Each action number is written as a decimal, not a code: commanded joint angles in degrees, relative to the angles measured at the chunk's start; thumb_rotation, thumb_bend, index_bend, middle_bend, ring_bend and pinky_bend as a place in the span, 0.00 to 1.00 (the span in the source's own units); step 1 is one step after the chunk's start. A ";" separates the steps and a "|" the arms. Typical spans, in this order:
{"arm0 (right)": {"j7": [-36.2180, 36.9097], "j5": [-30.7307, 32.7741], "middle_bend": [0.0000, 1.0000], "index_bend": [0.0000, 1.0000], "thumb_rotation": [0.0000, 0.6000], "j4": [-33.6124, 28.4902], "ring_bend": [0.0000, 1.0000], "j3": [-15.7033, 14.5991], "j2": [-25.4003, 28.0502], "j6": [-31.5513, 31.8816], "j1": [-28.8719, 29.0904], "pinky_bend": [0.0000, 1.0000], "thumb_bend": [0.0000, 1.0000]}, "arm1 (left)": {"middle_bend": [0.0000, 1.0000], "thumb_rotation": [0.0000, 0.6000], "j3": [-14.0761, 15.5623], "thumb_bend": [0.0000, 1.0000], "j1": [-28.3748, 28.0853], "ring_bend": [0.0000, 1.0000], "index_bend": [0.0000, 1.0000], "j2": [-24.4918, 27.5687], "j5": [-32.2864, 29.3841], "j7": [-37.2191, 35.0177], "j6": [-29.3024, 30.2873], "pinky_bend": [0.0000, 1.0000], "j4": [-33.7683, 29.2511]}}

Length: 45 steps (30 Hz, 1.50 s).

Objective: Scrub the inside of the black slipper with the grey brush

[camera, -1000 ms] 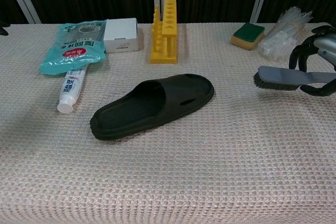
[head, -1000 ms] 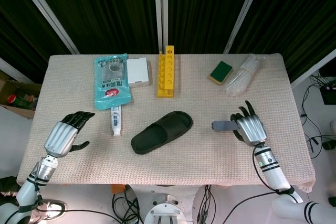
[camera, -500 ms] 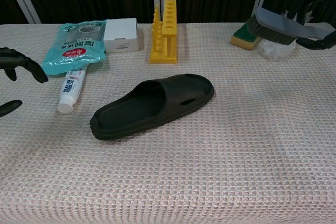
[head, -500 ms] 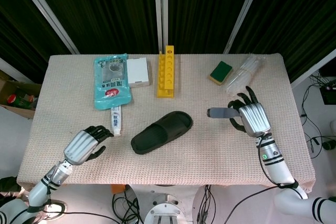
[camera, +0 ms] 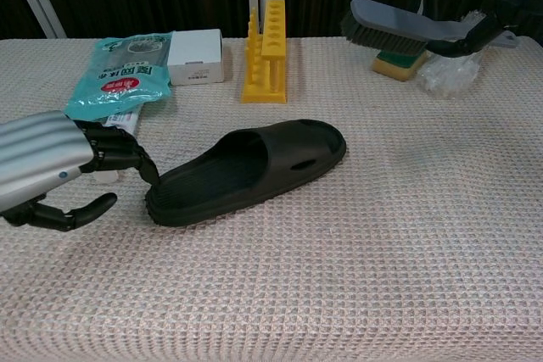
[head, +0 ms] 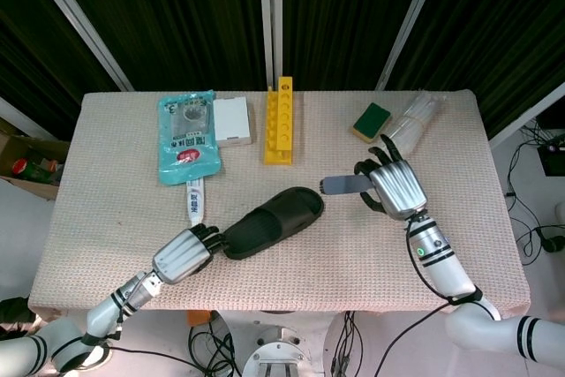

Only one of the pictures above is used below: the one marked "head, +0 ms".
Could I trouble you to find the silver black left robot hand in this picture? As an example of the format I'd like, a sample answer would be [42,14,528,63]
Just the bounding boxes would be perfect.
[151,224,227,284]

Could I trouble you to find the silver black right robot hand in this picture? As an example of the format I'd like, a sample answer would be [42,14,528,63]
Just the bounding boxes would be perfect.
[354,132,429,222]

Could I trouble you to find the grey scrub brush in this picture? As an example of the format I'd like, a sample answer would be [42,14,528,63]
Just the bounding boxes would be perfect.
[318,173,374,196]

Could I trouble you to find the black slipper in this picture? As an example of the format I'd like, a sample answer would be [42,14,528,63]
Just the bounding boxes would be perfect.
[222,186,326,261]

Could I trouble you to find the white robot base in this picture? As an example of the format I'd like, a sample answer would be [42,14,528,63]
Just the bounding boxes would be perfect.
[211,308,354,377]

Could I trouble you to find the white toothpaste tube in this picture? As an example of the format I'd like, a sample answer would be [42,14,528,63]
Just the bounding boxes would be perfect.
[185,177,207,226]

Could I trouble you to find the small orange block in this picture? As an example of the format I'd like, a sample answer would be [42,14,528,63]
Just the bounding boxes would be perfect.
[187,309,212,329]

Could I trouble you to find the bundle of clear plastic tubes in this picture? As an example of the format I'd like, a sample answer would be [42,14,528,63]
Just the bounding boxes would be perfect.
[380,93,442,157]

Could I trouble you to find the green yellow sponge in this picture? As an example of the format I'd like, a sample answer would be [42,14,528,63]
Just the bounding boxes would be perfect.
[351,102,392,144]

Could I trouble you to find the beige waffle table cloth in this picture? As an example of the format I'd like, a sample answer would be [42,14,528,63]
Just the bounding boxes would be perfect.
[27,89,531,314]

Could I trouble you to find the teal plastic pouch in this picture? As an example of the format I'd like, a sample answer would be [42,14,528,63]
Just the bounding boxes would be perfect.
[157,88,223,187]

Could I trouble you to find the yellow test tube rack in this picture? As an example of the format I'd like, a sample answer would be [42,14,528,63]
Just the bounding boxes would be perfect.
[263,76,296,167]

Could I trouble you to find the white cardboard box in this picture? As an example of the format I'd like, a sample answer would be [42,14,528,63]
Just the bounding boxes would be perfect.
[212,96,256,147]

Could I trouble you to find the black electronic box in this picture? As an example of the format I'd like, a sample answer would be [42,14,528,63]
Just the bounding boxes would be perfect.
[536,129,565,177]

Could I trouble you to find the brown cardboard carton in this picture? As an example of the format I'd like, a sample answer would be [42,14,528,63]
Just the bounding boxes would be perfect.
[0,118,72,200]

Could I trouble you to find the green can with red lid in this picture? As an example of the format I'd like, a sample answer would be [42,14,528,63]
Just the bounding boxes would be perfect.
[11,158,61,184]

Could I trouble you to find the black cable bundle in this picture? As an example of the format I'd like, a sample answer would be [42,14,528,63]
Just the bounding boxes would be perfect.
[329,310,364,377]
[188,319,243,377]

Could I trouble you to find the black floor cable tangle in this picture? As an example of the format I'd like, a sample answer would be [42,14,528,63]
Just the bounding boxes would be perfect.
[504,124,565,268]

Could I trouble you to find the white low frame rail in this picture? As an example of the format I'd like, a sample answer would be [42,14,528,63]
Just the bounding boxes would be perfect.
[0,96,49,142]
[488,83,565,151]

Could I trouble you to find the white slanted frame post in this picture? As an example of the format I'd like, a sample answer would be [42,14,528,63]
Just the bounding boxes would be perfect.
[19,0,135,92]
[374,0,449,91]

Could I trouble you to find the white upright frame post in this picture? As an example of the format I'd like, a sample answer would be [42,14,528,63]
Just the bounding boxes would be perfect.
[258,0,283,87]

